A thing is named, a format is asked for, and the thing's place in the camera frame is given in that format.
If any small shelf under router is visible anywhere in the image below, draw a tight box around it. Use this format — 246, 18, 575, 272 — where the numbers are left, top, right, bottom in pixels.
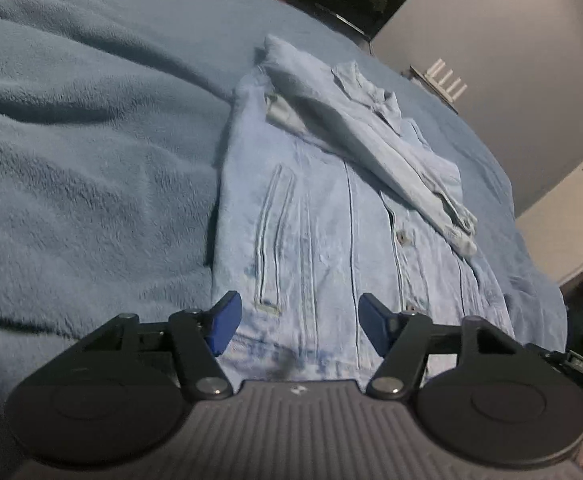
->
407, 65, 459, 114

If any white wifi router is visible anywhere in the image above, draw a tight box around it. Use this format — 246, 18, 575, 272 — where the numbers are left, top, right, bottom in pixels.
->
424, 58, 468, 104

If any white door with handle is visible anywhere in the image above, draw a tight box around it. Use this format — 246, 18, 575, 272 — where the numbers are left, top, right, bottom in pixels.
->
517, 162, 583, 283

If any blue fleece bed blanket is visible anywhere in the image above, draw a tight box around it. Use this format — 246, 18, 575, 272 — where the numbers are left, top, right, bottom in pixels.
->
0, 0, 567, 479

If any light blue denim jacket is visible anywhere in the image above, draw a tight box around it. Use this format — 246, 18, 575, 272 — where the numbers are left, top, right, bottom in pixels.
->
214, 36, 512, 382

